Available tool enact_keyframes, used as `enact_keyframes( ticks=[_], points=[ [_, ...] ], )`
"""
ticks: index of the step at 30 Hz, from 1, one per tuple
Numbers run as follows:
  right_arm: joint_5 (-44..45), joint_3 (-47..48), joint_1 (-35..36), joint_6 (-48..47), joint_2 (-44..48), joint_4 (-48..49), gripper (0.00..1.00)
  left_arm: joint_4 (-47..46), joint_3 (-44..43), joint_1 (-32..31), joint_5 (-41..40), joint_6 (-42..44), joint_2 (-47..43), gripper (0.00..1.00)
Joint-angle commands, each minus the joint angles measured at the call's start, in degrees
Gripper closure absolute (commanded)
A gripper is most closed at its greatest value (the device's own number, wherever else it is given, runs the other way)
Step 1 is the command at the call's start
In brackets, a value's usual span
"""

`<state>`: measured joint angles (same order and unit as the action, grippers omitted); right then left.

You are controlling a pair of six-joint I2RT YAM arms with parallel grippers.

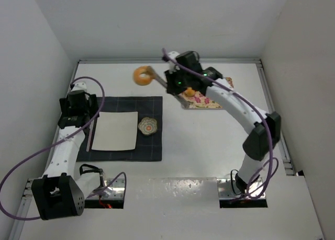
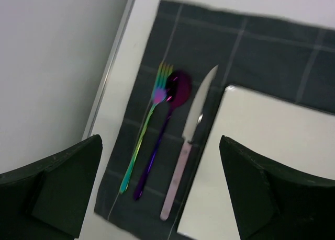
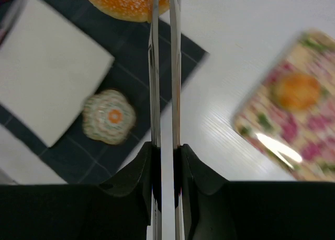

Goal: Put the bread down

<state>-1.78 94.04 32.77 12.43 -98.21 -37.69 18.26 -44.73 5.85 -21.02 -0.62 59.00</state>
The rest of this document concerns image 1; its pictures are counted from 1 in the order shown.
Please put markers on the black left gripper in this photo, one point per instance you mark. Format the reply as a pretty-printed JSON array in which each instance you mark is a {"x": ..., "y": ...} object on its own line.
[{"x": 92, "y": 118}]

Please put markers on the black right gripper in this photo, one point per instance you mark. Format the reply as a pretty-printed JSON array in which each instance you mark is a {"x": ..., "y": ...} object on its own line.
[{"x": 168, "y": 82}]

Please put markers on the orange bagel bread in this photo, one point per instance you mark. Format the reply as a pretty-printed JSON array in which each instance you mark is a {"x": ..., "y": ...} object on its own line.
[{"x": 142, "y": 76}]

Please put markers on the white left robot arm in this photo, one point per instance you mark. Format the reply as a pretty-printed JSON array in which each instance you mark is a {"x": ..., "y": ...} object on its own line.
[{"x": 57, "y": 194}]

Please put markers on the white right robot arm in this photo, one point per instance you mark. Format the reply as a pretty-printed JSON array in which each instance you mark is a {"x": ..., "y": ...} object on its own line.
[{"x": 263, "y": 129}]

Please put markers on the round orange bread bun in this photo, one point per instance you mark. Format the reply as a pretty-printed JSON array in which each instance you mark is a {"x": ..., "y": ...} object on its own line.
[{"x": 189, "y": 92}]

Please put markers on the floral rectangular tray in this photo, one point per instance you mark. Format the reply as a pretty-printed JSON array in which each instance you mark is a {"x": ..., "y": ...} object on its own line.
[{"x": 200, "y": 102}]

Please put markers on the white square plate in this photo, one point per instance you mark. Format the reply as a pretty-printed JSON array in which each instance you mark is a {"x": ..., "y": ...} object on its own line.
[{"x": 115, "y": 131}]

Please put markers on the small flower-shaped dish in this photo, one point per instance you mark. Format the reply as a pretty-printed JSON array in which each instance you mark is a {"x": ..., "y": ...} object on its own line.
[{"x": 148, "y": 126}]

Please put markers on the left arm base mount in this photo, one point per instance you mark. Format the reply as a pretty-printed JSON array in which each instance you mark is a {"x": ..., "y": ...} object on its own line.
[{"x": 112, "y": 197}]

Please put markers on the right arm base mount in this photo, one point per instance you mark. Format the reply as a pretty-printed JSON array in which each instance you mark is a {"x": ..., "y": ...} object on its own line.
[{"x": 230, "y": 197}]

